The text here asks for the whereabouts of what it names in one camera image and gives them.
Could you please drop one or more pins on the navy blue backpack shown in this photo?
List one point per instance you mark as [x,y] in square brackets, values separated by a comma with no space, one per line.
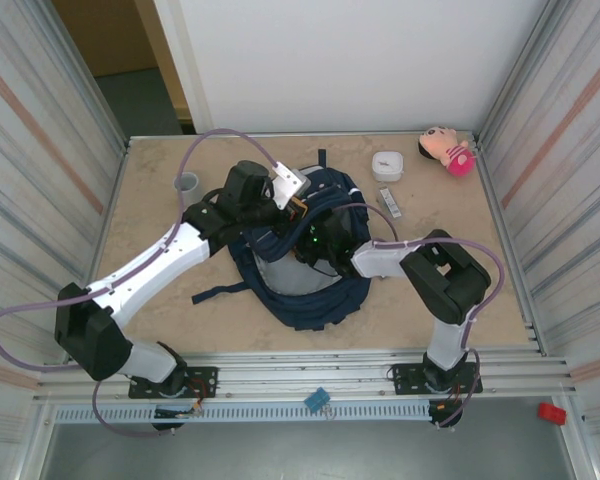
[320,300]

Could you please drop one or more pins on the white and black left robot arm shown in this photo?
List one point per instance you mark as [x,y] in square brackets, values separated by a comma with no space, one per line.
[155,270]

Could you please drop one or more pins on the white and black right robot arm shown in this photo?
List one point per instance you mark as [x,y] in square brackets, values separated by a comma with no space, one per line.
[450,280]

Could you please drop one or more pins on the grey plastic cup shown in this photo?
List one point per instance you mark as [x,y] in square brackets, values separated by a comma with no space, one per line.
[187,185]

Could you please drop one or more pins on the white square container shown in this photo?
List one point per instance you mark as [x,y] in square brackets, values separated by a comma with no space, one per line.
[389,165]

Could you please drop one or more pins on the pink plush doll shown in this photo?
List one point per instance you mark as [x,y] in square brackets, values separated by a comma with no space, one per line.
[452,152]

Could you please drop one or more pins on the blue binder clip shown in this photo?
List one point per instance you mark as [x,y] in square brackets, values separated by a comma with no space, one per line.
[316,398]

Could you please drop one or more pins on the small base circuit board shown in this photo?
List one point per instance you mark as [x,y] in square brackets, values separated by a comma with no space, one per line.
[442,412]

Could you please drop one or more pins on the brown wooden door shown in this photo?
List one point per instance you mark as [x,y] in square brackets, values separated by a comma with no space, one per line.
[105,30]

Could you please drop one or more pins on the red plastic block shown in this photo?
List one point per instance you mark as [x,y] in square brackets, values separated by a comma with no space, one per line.
[551,413]

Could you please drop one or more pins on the aluminium table rail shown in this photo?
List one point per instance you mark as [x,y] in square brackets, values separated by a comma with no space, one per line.
[305,372]

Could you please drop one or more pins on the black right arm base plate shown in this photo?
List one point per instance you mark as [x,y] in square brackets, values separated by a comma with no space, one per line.
[405,377]

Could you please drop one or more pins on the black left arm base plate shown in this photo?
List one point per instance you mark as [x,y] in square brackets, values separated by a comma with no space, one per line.
[205,375]

